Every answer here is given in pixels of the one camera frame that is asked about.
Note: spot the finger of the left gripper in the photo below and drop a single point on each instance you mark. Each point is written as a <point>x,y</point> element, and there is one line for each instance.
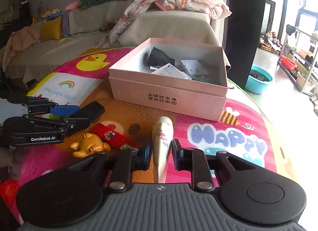
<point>74,119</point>
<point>21,105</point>

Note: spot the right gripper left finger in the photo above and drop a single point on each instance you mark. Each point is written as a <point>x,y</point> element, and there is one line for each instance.
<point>71,194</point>

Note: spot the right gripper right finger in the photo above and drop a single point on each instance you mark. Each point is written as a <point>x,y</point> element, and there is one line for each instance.
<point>244,190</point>

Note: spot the cream lotion tube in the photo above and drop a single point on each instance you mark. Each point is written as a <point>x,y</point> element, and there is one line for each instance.
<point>162,136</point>

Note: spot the black card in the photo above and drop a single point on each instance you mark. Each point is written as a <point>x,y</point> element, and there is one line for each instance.
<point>159,58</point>

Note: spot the orange toy figure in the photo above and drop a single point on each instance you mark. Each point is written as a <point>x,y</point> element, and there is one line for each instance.
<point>89,144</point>

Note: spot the red embroidered pouch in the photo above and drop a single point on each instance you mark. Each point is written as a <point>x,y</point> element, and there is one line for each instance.
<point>112,137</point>

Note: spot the colourful play mat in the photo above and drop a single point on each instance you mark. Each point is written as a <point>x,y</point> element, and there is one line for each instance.
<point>147,205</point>

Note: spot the yellow cushion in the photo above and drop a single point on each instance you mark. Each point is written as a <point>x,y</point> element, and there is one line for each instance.
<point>51,30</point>

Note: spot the beige covered sofa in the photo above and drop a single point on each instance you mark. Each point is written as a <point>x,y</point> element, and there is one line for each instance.
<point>87,28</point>

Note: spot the large white box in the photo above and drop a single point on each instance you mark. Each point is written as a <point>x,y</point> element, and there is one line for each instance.
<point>171,71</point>

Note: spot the white slippers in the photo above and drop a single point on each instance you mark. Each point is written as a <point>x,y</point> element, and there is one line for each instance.
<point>314,100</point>

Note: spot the pink cardboard box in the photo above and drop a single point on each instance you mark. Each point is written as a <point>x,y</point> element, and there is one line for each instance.
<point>132,81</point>

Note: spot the teal plastic basin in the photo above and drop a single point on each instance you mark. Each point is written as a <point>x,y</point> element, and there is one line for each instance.
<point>258,80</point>

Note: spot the white power bank box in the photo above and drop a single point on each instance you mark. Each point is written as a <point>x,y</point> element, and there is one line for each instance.
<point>193,67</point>

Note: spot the red plastic basin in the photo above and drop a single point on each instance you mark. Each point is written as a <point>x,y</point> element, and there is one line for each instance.
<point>287,63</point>

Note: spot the metal shelf rack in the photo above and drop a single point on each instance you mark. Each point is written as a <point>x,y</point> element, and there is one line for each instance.
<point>301,48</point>

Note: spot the pink floral blanket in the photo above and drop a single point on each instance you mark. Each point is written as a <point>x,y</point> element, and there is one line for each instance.
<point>215,9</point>

